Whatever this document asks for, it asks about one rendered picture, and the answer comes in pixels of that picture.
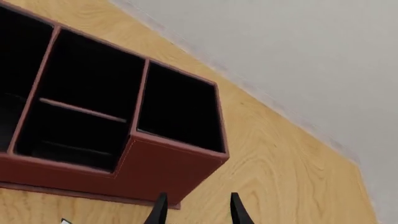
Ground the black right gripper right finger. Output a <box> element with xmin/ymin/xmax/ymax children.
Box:
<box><xmin>230</xmin><ymin>192</ymin><xmax>254</xmax><ymax>224</ymax></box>

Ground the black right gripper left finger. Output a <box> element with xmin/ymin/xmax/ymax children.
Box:
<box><xmin>147</xmin><ymin>192</ymin><xmax>169</xmax><ymax>224</ymax></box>

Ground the red-brown desk caddy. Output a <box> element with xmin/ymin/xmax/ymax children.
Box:
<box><xmin>0</xmin><ymin>4</ymin><xmax>230</xmax><ymax>210</ymax></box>

